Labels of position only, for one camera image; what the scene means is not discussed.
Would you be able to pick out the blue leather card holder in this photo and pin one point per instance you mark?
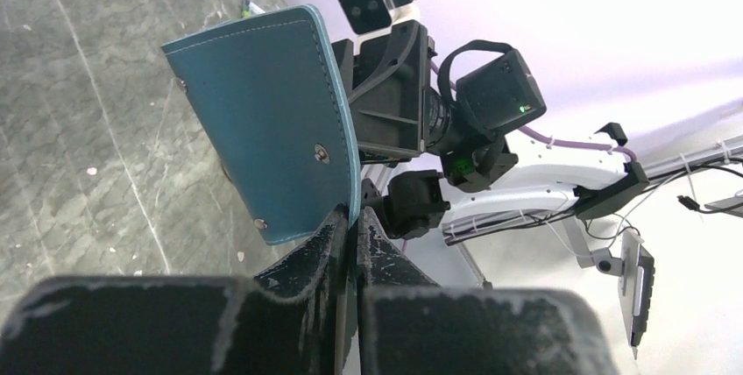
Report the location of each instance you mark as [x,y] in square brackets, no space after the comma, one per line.
[270,97]

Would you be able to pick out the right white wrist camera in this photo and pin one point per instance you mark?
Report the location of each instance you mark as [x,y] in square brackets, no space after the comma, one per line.
[369,19]

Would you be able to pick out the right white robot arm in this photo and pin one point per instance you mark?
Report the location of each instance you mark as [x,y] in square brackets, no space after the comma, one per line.
[584,180]

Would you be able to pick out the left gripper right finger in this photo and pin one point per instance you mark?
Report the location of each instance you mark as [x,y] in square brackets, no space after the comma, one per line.
[408,324]

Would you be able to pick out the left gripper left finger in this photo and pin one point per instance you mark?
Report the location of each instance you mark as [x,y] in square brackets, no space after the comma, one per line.
[281,321]

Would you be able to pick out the aluminium frame rail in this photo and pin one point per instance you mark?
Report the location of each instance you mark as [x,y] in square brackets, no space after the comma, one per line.
[721,151]

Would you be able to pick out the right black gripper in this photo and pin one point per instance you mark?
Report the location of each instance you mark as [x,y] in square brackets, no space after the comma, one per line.
[402,106]

